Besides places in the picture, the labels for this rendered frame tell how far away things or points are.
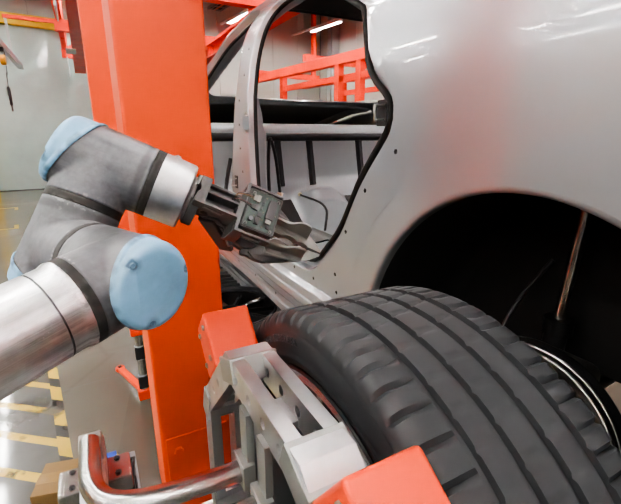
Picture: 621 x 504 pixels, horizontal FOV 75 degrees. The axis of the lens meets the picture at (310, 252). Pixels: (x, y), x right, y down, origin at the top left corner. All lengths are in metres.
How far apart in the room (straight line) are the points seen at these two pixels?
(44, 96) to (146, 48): 12.54
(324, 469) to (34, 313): 0.28
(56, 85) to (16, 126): 1.48
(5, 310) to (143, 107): 0.52
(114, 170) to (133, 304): 0.20
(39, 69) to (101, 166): 12.90
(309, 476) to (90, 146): 0.43
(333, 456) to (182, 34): 0.73
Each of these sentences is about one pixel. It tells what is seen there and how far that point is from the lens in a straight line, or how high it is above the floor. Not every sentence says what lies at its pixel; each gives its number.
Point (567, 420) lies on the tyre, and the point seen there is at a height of 1.12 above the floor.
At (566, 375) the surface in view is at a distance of 0.87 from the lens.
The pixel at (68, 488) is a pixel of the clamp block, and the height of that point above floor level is 0.95.
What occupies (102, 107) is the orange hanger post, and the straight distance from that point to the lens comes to 2.77.
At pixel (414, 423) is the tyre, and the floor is 1.15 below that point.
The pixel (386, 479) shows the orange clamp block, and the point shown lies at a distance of 0.34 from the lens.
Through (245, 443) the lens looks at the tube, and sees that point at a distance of 0.55.
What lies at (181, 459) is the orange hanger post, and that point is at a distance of 1.10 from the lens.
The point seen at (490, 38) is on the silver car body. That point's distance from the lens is 0.78.
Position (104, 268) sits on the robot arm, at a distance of 0.42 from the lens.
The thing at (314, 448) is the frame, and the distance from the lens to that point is 0.42.
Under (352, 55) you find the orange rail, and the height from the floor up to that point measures 3.11.
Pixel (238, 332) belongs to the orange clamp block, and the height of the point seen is 1.10.
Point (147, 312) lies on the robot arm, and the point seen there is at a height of 1.23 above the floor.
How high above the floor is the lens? 1.40
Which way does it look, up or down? 16 degrees down
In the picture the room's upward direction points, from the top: straight up
